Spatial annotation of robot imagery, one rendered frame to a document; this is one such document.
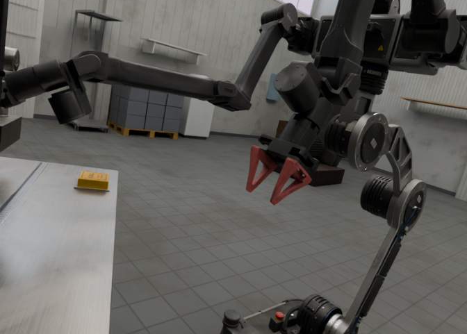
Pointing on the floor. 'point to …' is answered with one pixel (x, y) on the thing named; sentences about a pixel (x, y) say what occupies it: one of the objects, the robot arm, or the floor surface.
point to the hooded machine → (195, 117)
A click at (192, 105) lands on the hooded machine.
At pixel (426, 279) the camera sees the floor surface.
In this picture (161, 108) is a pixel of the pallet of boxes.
